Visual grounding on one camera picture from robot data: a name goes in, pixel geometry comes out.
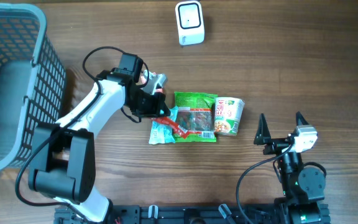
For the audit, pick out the small red white box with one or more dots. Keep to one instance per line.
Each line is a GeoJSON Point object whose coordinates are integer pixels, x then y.
{"type": "Point", "coordinates": [143, 80]}

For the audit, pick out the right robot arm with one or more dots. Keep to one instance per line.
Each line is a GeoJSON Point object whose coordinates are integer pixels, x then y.
{"type": "Point", "coordinates": [302, 183]}

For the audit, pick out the light teal snack packet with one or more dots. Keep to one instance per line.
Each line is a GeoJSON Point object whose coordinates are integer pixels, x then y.
{"type": "Point", "coordinates": [161, 131]}

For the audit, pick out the instant noodle cup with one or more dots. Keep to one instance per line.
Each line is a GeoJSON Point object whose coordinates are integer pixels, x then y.
{"type": "Point", "coordinates": [227, 115]}

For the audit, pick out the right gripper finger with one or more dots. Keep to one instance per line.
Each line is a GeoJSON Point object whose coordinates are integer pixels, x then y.
{"type": "Point", "coordinates": [300, 120]}
{"type": "Point", "coordinates": [262, 136]}

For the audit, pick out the red snack bar wrapper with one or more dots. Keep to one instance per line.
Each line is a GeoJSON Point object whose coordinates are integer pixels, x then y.
{"type": "Point", "coordinates": [182, 132]}

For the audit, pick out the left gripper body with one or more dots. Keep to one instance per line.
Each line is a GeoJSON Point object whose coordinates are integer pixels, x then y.
{"type": "Point", "coordinates": [153, 104]}

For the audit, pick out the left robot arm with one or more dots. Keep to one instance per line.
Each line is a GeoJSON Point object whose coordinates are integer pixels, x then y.
{"type": "Point", "coordinates": [62, 165]}

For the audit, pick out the white barcode scanner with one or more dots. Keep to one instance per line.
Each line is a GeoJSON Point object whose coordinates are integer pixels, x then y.
{"type": "Point", "coordinates": [190, 24]}

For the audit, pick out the grey plastic shopping basket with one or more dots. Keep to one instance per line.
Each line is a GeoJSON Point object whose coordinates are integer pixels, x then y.
{"type": "Point", "coordinates": [32, 80]}

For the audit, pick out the black mounting rail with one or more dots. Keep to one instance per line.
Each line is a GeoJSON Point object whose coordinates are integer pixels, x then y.
{"type": "Point", "coordinates": [257, 213]}

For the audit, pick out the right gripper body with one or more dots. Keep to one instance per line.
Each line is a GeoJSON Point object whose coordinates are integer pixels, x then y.
{"type": "Point", "coordinates": [279, 145]}

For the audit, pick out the green gummy candy bag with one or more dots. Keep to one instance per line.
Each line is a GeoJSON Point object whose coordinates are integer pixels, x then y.
{"type": "Point", "coordinates": [195, 114]}

